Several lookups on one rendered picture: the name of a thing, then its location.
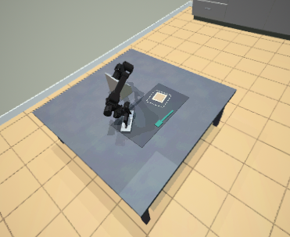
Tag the beige square tile with black centre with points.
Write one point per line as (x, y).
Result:
(159, 97)

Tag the teal flat trowel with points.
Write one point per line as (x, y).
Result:
(158, 123)

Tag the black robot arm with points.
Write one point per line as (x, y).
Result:
(114, 98)

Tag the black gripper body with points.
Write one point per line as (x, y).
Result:
(125, 107)

